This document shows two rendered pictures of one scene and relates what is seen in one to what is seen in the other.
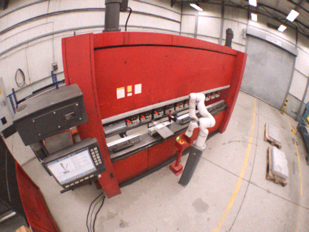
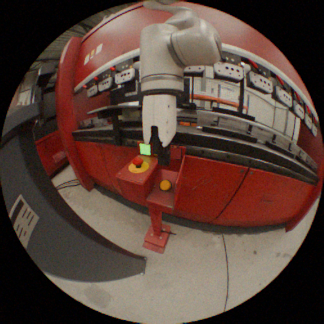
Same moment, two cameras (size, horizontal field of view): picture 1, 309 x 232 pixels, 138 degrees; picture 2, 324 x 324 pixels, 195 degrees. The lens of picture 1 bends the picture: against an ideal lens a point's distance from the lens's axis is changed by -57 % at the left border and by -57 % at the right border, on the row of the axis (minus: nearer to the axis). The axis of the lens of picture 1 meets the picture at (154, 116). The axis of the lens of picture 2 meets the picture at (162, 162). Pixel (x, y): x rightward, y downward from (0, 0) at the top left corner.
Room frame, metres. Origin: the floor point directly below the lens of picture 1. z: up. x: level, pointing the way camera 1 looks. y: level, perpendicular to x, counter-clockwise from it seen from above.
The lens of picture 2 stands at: (1.48, -0.72, 0.96)
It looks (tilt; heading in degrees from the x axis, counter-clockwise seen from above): 31 degrees down; 57
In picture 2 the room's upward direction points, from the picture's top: straight up
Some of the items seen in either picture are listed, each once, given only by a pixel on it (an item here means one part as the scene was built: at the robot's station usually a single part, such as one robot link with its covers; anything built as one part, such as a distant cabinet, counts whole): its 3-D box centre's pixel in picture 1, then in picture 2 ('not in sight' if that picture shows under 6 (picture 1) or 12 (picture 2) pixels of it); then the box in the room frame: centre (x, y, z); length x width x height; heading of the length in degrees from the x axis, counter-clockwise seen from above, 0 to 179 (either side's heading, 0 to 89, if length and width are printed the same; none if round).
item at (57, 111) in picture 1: (63, 149); (41, 96); (0.55, 0.67, 1.53); 0.51 x 0.25 x 0.85; 132
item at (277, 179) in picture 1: (277, 165); not in sight; (1.29, -3.40, 0.07); 1.20 x 0.81 x 0.14; 145
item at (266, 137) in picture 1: (272, 134); not in sight; (2.63, -4.29, 0.07); 1.20 x 0.80 x 0.14; 139
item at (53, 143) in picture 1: (69, 164); not in sight; (1.04, 1.36, 0.50); 0.50 x 0.50 x 1.00; 37
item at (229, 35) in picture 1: (229, 37); not in sight; (2.95, -1.55, 2.53); 0.33 x 0.25 x 0.47; 127
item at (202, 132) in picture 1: (203, 126); not in sight; (1.27, -0.60, 1.30); 0.19 x 0.12 x 0.24; 103
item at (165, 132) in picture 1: (163, 130); (115, 108); (1.55, -0.14, 1.00); 0.26 x 0.18 x 0.01; 37
